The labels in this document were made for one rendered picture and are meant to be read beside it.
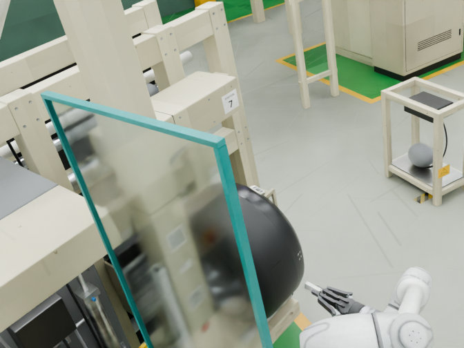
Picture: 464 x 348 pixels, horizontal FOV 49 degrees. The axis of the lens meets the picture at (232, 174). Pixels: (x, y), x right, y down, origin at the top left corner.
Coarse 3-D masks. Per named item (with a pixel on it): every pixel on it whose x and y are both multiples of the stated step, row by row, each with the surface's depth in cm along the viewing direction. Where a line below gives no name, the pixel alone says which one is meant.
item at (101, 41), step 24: (72, 0) 132; (96, 0) 134; (120, 0) 140; (72, 24) 138; (96, 24) 136; (120, 24) 141; (72, 48) 145; (96, 48) 138; (120, 48) 143; (96, 72) 143; (120, 72) 145; (96, 96) 150; (120, 96) 147; (144, 96) 153
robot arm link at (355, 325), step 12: (312, 324) 131; (324, 324) 128; (336, 324) 126; (348, 324) 125; (360, 324) 124; (372, 324) 124; (300, 336) 129; (312, 336) 126; (324, 336) 124; (336, 336) 123; (348, 336) 123; (360, 336) 122; (372, 336) 122
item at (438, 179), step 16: (416, 80) 407; (384, 96) 402; (400, 96) 389; (416, 96) 394; (432, 96) 389; (448, 96) 382; (384, 112) 410; (416, 112) 386; (432, 112) 360; (448, 112) 359; (384, 128) 419; (416, 128) 432; (384, 144) 427; (416, 144) 415; (384, 160) 436; (400, 160) 435; (416, 160) 412; (432, 160) 408; (400, 176) 424; (416, 176) 412; (432, 176) 408; (448, 176) 404; (432, 192) 395; (448, 192) 396
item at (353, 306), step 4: (340, 300) 190; (352, 300) 189; (336, 304) 189; (348, 304) 188; (352, 304) 184; (356, 304) 184; (360, 304) 184; (336, 308) 189; (340, 308) 187; (344, 308) 187; (348, 308) 187; (352, 308) 184; (356, 308) 183; (360, 308) 183; (340, 312) 186; (344, 312) 185; (348, 312) 184; (352, 312) 183; (356, 312) 182
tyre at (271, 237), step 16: (240, 192) 201; (256, 208) 196; (272, 208) 199; (256, 224) 192; (272, 224) 195; (288, 224) 199; (256, 240) 189; (272, 240) 192; (288, 240) 196; (256, 256) 187; (272, 256) 191; (288, 256) 196; (256, 272) 188; (272, 272) 190; (288, 272) 196; (272, 288) 191; (288, 288) 200; (272, 304) 196
